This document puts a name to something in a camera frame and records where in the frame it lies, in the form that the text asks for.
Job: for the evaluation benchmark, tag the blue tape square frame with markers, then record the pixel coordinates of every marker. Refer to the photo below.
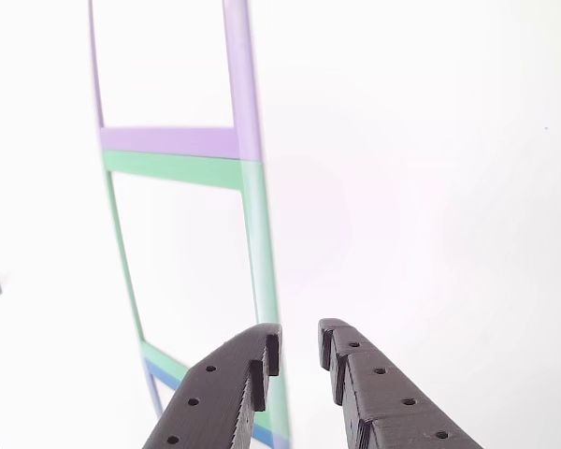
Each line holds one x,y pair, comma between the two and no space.
166,376

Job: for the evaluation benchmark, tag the green tape square frame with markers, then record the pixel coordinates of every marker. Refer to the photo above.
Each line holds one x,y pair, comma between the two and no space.
257,234

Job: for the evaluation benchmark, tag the purple tape square frame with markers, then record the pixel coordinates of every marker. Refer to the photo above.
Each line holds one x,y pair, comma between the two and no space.
168,141

